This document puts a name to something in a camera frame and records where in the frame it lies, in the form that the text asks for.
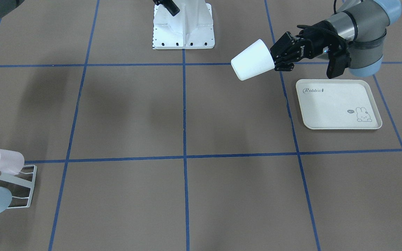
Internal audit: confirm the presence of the pink plastic cup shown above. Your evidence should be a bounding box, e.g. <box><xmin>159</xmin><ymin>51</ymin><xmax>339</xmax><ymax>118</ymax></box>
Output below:
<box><xmin>0</xmin><ymin>149</ymin><xmax>24</xmax><ymax>175</ymax></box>

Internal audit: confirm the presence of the cream plastic tray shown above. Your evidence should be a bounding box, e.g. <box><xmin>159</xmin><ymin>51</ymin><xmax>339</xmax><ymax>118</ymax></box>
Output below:
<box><xmin>296</xmin><ymin>79</ymin><xmax>382</xmax><ymax>130</ymax></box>

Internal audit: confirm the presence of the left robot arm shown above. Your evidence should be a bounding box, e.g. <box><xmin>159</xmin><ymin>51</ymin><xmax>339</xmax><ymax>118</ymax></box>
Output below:
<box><xmin>270</xmin><ymin>0</ymin><xmax>402</xmax><ymax>78</ymax></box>

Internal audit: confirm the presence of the pale green plastic cup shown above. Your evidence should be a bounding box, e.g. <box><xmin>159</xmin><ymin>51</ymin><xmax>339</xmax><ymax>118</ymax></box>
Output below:
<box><xmin>230</xmin><ymin>39</ymin><xmax>275</xmax><ymax>81</ymax></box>

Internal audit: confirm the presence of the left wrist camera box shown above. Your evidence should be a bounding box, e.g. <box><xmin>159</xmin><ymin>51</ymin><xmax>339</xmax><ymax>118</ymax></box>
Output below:
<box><xmin>326</xmin><ymin>50</ymin><xmax>351</xmax><ymax>78</ymax></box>

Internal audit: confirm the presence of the white wire cup rack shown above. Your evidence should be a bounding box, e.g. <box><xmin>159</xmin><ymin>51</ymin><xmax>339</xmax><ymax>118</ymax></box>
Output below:
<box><xmin>0</xmin><ymin>165</ymin><xmax>38</xmax><ymax>209</ymax></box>

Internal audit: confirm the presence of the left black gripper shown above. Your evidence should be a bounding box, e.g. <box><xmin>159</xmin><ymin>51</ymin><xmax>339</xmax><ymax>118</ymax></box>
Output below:
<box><xmin>270</xmin><ymin>21</ymin><xmax>340</xmax><ymax>71</ymax></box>

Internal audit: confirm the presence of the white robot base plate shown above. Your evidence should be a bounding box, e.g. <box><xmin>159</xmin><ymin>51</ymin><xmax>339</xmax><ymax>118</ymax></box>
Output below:
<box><xmin>152</xmin><ymin>0</ymin><xmax>215</xmax><ymax>50</ymax></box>

